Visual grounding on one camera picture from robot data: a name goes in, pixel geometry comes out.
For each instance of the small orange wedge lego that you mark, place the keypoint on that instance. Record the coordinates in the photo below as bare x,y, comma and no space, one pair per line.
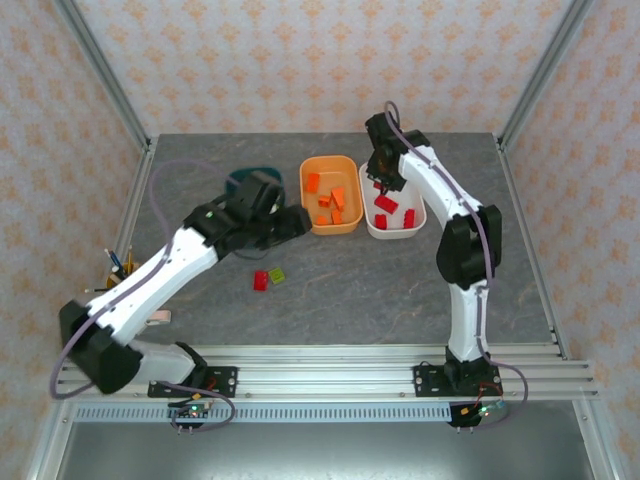
321,220

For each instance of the small orange lego brick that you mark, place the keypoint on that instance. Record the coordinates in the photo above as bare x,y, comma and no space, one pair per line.
324,202

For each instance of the small green square lego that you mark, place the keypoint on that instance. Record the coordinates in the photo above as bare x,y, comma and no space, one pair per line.
276,275

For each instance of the white plastic container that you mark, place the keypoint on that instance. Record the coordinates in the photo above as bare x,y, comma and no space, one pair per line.
400,232

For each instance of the teal plastic container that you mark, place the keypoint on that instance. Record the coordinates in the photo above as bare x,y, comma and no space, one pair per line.
240,174

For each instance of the orange plastic container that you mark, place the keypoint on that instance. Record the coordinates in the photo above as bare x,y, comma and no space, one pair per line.
327,167

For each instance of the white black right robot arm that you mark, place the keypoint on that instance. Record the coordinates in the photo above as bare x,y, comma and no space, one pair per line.
467,320

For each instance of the yellow pencil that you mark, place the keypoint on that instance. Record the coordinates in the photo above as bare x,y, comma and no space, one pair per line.
130,257

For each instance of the pink eraser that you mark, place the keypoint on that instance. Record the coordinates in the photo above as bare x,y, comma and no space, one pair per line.
162,316

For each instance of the blue white pen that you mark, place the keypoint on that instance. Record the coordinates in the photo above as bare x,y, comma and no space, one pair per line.
113,258

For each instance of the yellow pencil cup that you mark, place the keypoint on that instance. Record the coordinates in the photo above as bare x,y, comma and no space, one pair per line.
111,281

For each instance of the black pen white tip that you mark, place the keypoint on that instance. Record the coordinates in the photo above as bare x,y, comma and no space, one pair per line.
95,289

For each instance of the left circuit board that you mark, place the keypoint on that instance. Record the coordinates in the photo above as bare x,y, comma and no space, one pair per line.
192,412

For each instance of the circuit board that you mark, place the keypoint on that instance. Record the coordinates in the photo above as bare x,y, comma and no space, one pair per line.
475,412
192,412

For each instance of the grey metal panel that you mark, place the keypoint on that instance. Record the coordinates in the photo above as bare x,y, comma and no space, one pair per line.
320,455

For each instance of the right circuit board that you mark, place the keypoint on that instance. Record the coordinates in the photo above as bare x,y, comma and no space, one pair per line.
475,412

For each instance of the aluminium table side rail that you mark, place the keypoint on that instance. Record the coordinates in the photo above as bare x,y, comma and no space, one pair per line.
517,200
134,200

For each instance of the aluminium mounting rail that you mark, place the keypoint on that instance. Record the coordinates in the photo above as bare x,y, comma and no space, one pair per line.
325,370

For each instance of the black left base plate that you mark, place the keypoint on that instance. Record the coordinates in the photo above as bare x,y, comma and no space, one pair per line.
225,382

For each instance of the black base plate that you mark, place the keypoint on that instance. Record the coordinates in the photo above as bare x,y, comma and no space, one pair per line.
425,382
225,382

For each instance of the aluminium frame post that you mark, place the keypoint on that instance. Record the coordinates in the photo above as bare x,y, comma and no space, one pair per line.
544,70
106,70

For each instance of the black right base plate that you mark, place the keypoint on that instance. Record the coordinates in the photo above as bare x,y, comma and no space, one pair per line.
425,382

